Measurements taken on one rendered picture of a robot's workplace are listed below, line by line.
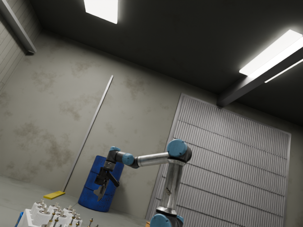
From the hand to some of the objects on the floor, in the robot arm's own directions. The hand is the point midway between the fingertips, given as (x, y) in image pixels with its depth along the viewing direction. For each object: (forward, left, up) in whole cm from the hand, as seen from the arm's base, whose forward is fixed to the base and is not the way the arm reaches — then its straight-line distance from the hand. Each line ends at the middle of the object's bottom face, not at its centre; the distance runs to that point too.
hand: (100, 199), depth 130 cm
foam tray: (+28, -34, -46) cm, 64 cm away
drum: (+11, -252, -46) cm, 256 cm away
